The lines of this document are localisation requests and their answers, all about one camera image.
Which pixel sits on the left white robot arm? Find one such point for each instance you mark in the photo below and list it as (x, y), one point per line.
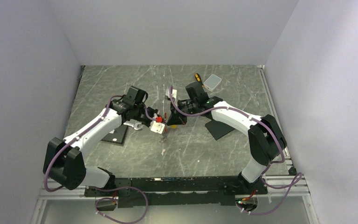
(64, 165)

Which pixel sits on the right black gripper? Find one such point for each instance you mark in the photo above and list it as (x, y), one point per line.
(176, 117)

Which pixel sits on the black flat rectangular pad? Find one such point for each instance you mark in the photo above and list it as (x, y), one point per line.
(218, 129)

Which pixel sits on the white square box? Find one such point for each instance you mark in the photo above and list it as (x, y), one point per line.
(212, 82)

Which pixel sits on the yellow black screwdriver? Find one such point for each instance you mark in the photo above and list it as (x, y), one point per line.
(198, 78)

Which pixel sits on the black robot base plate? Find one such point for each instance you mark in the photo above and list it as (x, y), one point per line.
(222, 190)

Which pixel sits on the aluminium frame rail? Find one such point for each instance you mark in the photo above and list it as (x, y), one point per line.
(62, 194)

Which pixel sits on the black box with label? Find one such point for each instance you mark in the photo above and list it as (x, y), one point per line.
(116, 136)

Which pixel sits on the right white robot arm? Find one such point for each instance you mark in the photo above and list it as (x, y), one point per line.
(265, 138)

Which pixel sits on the silver open-end wrench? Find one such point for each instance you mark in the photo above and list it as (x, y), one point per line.
(136, 125)

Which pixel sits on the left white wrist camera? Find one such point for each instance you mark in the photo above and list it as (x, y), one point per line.
(157, 125)

